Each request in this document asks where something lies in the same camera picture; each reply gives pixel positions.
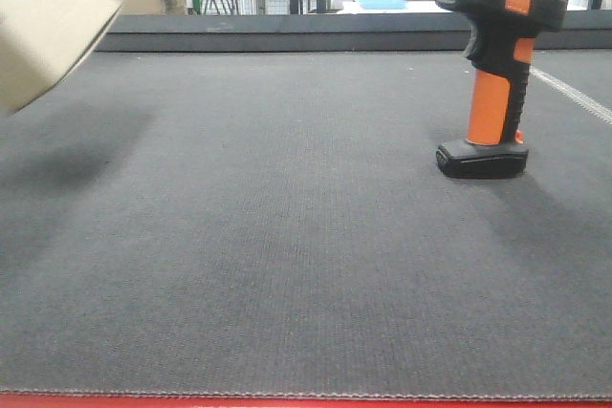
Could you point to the orange black barcode scanner gun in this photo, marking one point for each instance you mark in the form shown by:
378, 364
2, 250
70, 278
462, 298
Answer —
501, 47

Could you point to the brown cardboard box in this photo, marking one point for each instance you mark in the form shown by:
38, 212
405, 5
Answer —
43, 41

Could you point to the far grey conveyor belt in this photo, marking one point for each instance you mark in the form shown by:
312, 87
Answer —
311, 33

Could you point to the dark grey conveyor belt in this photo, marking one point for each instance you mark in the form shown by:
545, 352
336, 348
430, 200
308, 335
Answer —
276, 225

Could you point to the blue tray on table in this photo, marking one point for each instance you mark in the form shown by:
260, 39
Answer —
381, 5

